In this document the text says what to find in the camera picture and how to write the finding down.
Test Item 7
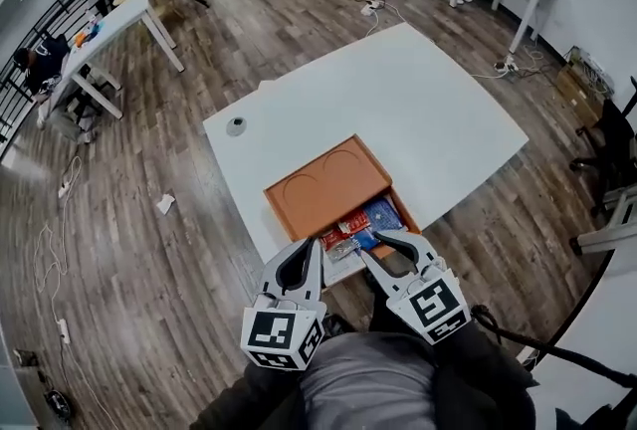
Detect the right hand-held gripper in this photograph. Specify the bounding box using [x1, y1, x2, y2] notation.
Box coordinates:
[359, 232, 472, 347]

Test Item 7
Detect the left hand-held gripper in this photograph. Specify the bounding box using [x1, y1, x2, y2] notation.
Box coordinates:
[241, 237, 328, 372]

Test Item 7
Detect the grey foil packet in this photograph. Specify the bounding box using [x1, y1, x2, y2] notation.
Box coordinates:
[325, 241, 363, 266]

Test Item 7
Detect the blue packet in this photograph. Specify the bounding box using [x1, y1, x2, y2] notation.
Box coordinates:
[355, 196, 403, 251]

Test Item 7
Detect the person's left forearm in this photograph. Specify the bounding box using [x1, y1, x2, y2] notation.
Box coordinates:
[196, 357, 310, 430]

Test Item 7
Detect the person's right forearm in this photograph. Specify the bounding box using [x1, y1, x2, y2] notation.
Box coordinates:
[430, 318, 541, 430]

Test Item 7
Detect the person's right leg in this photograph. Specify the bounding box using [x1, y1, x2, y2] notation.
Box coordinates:
[365, 268, 400, 333]

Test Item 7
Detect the person's leg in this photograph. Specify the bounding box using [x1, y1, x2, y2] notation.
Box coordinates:
[325, 313, 357, 334]
[365, 268, 400, 333]

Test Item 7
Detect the person's left leg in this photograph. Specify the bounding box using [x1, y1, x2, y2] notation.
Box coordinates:
[325, 313, 357, 334]

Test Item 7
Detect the orange storage box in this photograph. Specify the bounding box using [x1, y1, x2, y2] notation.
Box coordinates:
[263, 133, 395, 243]

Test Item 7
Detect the person's grey shirt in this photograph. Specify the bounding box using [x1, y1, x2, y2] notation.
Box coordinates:
[298, 331, 442, 430]

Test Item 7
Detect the large white table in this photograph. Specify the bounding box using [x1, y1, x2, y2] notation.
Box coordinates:
[202, 22, 530, 290]

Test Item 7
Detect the white equipment stand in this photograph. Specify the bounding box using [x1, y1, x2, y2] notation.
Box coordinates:
[568, 183, 637, 261]

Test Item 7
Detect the black office chair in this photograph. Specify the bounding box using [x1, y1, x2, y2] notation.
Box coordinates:
[62, 87, 104, 133]
[568, 76, 637, 221]

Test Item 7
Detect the cardboard box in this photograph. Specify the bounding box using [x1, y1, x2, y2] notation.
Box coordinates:
[553, 46, 619, 131]

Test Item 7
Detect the black round floor device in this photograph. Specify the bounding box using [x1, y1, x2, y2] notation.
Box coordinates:
[43, 389, 77, 423]

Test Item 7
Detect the small dark box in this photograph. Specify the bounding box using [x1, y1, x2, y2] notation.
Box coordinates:
[13, 347, 41, 370]

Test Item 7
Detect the orange plastic item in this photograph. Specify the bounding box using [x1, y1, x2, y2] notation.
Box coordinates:
[73, 17, 106, 49]

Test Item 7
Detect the black metal railing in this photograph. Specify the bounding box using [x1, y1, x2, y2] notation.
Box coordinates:
[0, 0, 123, 155]

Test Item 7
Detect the black braided cable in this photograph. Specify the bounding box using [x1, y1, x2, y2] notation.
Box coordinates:
[470, 303, 637, 390]

